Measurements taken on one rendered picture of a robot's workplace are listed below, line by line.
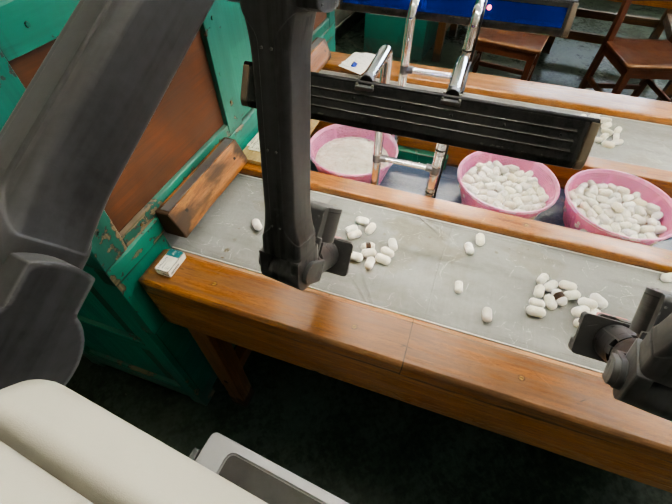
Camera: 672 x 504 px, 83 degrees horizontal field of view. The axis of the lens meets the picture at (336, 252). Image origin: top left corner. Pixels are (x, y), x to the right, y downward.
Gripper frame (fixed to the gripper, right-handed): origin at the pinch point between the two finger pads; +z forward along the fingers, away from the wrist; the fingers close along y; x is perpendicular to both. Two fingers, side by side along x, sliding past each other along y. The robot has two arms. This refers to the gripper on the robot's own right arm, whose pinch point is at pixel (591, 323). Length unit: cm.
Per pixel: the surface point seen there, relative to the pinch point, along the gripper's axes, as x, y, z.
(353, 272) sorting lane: 5.7, 43.8, 11.5
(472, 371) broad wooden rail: 14.0, 16.0, -2.0
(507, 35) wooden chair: -124, 16, 206
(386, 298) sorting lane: 8.4, 34.9, 8.3
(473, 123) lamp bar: -27.9, 27.8, -1.9
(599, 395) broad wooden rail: 12.0, -5.3, 0.4
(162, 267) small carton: 13, 82, -4
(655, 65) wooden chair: -113, -65, 193
